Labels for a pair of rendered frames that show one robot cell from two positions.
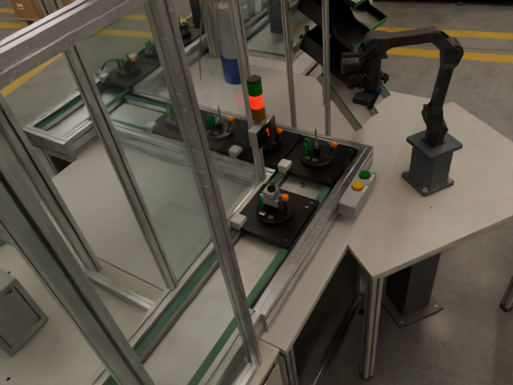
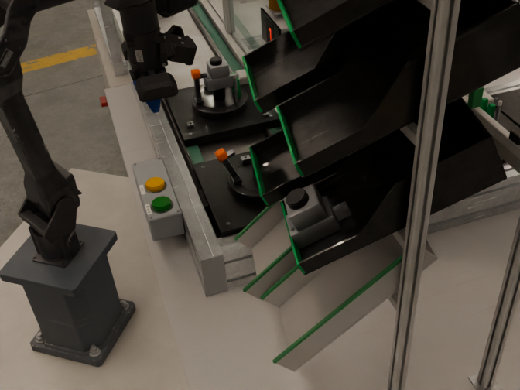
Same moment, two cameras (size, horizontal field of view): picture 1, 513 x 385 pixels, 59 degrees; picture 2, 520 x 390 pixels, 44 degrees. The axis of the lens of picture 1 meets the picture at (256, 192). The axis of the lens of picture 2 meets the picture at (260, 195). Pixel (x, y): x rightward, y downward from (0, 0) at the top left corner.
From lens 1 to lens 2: 239 cm
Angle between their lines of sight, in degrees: 85
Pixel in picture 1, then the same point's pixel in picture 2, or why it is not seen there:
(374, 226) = (113, 213)
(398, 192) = (118, 276)
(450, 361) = not seen: outside the picture
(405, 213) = not seen: hidden behind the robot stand
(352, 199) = (145, 169)
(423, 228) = not seen: hidden behind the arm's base
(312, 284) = (128, 129)
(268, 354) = (115, 80)
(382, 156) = (205, 323)
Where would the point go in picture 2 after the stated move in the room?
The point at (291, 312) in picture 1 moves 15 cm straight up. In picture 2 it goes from (126, 105) to (116, 57)
